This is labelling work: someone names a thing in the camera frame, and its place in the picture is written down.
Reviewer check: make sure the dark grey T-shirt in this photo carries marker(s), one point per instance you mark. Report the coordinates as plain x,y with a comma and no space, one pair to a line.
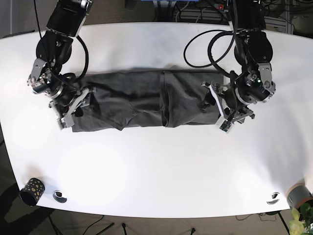
137,98

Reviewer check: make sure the left metal table grommet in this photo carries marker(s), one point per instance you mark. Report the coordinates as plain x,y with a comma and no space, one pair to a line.
58,196

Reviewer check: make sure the black floral cup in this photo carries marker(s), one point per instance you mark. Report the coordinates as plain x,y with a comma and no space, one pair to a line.
32,192

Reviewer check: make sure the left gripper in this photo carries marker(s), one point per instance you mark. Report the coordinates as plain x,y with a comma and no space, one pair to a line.
231,109

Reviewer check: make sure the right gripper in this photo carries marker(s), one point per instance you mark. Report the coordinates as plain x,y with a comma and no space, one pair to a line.
68,104

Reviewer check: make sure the grey plant pot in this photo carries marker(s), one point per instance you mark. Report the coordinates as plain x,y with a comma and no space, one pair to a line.
299,194

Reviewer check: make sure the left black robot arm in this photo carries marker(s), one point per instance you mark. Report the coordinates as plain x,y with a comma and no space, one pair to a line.
253,52

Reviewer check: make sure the metal table grommet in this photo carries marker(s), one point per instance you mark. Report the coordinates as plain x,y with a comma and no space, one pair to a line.
58,196
273,198

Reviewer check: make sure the right metal table grommet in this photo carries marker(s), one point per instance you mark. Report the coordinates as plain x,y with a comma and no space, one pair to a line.
273,198

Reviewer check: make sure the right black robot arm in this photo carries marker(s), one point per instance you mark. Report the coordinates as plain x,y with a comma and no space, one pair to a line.
52,52

